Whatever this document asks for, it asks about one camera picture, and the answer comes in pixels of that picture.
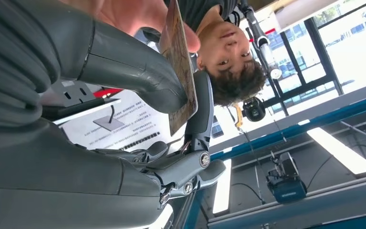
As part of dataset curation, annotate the blue black ceiling device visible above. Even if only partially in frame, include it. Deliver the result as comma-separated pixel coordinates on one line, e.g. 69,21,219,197
266,151,308,205

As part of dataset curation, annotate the yellow handle tool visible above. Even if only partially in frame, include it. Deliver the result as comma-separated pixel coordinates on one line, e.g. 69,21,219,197
232,102,245,131

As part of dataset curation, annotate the long ceiling light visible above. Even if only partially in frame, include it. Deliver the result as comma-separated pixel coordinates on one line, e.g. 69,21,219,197
212,158,233,216
306,126,366,177

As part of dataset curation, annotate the black gimbal camera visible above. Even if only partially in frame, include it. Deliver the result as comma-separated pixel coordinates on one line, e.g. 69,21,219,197
242,96,267,123

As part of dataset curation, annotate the blue ceiling beam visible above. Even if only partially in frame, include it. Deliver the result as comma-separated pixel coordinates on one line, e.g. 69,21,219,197
210,91,366,162

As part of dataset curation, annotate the red sign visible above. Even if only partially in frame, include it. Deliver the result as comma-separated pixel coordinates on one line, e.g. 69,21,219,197
93,88,124,99

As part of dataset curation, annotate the person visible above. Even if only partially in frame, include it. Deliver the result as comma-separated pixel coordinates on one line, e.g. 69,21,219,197
60,0,268,107

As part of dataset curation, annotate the grey square plate post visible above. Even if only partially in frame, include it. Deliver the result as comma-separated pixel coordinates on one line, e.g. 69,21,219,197
92,105,126,133

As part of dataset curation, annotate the black window frame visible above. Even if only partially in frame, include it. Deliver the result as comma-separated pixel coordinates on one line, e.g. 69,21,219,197
258,0,366,111

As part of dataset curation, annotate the black panel grey bracket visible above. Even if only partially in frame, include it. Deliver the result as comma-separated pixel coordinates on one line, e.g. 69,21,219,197
40,79,122,125

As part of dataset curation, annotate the white text banner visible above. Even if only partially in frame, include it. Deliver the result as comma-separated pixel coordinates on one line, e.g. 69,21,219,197
58,90,185,152

